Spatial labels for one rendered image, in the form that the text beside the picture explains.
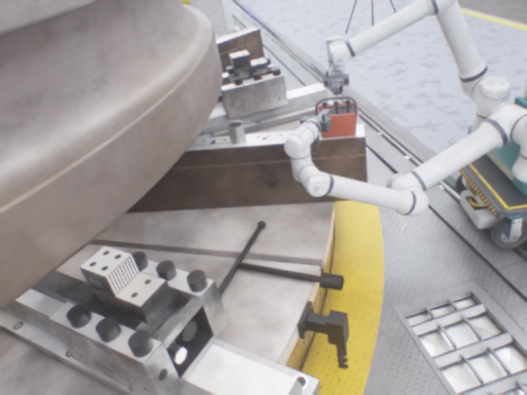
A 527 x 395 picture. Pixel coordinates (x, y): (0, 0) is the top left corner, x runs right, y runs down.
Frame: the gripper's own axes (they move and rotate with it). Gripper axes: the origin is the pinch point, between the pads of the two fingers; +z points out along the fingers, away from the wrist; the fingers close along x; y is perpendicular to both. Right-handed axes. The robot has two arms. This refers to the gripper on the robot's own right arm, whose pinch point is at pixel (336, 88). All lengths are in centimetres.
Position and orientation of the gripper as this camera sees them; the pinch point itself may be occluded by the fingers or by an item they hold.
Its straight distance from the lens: 231.2
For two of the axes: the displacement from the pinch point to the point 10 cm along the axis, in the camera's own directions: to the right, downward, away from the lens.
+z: -1.2, 5.7, -8.1
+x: 9.8, -0.6, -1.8
